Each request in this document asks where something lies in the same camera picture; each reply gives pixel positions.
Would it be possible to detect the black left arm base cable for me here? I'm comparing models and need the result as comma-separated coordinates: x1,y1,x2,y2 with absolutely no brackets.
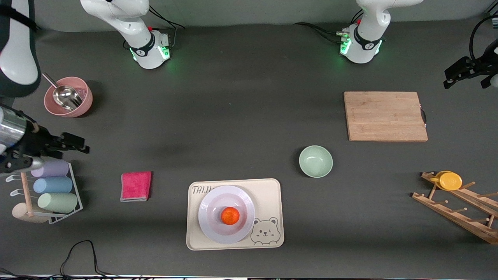
293,10,364,44

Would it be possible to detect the blue cup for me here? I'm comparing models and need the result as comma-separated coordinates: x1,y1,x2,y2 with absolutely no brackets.
33,177,73,194

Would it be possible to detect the beige cup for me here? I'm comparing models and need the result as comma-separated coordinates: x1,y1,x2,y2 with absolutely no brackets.
12,203,49,224

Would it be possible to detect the purple cup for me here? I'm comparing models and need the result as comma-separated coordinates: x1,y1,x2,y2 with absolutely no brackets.
30,159,70,178

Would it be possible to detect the metal scoop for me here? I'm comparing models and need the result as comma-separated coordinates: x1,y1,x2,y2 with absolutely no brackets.
42,73,83,111

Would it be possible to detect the black arm base cable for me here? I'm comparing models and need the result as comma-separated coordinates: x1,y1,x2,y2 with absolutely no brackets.
124,4,186,49
293,10,364,44

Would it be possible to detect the cream bear print tray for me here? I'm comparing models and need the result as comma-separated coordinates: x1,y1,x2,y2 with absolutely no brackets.
186,178,285,251

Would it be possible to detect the pink folded cloth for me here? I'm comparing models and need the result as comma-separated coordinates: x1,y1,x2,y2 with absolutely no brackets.
120,171,153,202

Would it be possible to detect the wooden cutting board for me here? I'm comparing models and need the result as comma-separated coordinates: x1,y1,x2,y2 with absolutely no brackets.
344,91,429,142

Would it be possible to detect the white round plate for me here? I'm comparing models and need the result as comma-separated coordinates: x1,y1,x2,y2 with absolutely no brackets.
198,185,256,245

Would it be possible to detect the black table cable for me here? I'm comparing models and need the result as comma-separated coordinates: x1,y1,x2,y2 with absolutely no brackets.
0,240,156,280

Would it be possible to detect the light green bowl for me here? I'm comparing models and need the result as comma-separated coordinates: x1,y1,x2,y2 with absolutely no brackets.
299,145,333,179

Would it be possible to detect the white wire cup rack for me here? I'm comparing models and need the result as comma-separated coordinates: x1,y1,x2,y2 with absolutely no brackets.
5,161,84,225

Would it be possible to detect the orange fruit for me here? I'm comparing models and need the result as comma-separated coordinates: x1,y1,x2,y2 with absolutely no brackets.
220,206,241,226

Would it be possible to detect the pink bowl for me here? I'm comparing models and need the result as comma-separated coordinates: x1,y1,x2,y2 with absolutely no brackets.
44,77,93,118

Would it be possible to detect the green cup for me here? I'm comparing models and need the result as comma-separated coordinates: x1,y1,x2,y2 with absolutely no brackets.
37,192,78,214

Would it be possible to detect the black right arm base cable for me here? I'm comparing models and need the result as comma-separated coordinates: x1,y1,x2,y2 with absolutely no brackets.
124,4,186,49

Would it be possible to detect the yellow cup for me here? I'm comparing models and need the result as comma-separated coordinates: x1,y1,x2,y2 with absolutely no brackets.
430,170,463,191

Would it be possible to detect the wooden dish rack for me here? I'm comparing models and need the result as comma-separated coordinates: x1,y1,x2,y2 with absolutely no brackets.
412,171,498,245

